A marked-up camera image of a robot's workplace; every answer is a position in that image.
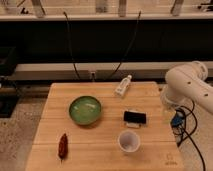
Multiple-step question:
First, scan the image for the red dried chili pepper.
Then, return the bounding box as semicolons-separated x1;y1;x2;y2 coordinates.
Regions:
58;134;68;160

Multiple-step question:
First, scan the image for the right black hanging cable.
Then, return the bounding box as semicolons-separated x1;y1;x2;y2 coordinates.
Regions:
104;10;142;81

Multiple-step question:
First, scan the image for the white wall outlet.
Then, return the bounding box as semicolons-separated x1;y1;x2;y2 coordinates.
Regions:
89;70;96;81

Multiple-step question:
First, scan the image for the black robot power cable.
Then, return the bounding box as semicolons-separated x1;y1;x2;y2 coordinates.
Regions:
172;99;207;171

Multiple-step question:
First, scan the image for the left black hanging cable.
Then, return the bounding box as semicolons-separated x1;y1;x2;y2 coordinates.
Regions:
62;11;82;81

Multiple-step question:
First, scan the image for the green ceramic bowl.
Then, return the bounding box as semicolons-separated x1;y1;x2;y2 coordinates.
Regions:
69;96;102;125

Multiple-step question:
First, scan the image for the black hanging cable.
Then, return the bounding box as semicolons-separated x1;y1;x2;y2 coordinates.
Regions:
104;10;142;81
62;11;82;81

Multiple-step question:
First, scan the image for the blue cable connector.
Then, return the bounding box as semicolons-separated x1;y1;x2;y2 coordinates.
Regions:
170;112;184;127

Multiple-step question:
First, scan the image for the white plastic bottle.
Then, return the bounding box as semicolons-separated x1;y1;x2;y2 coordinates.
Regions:
115;75;132;97

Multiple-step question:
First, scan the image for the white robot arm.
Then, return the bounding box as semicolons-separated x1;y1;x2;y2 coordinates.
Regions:
161;61;213;114

